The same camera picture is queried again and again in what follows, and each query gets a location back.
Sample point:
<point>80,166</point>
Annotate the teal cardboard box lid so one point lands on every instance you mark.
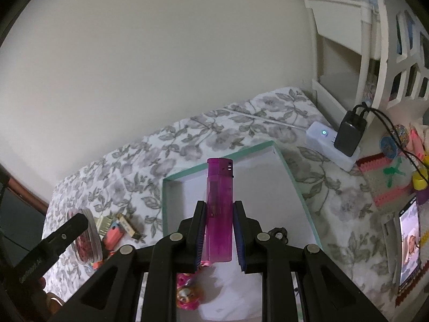
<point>261,187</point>

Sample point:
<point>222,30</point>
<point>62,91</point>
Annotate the pink toy figure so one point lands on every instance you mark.
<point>186,291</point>

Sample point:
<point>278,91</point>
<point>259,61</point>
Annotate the brown wooden frame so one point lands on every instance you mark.
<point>20,187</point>

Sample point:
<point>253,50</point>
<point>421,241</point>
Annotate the black charger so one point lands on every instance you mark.
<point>348,134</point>

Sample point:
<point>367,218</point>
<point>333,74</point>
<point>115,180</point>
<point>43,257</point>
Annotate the green plastic piece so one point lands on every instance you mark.
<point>393,171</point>

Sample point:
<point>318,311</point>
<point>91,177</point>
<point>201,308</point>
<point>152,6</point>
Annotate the orange plastic piece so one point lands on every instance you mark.
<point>99,265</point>

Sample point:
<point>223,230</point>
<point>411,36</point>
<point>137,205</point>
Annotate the person's left hand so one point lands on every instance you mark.
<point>53,301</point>

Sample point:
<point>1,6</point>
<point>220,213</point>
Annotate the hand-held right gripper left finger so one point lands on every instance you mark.
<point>198,238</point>

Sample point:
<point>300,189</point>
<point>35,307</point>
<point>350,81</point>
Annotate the round clear container pink bits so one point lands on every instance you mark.
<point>85,243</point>

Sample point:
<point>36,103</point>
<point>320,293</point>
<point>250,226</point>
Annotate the white shelf unit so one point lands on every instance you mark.
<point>372,40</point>

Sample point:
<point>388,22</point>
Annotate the floral fleece blanket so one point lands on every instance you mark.
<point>234,130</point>

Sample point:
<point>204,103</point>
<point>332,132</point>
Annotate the magenta lighter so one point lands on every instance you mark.
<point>218,214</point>

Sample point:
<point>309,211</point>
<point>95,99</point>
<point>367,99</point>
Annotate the yellow toy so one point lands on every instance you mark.
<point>419,181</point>

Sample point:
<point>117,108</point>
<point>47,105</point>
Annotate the small gold brown box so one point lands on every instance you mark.
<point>129,228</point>

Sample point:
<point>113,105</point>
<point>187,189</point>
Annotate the cream hair claw clip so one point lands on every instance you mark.
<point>104,224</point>

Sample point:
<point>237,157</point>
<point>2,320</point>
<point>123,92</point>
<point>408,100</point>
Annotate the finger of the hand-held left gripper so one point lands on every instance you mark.
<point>65,233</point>

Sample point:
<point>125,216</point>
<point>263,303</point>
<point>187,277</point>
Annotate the patterned tape roll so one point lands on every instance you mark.
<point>401,131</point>

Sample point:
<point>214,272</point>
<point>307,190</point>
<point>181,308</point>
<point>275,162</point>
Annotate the smartphone with lit screen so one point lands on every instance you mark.
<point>410,241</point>

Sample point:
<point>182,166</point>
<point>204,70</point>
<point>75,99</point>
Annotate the white power strip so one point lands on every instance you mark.
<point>321,141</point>

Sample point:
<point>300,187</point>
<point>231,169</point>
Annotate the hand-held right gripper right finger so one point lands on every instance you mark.
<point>238,238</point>

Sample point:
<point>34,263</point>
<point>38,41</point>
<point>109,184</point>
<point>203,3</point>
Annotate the orange lighter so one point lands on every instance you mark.
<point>112,238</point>

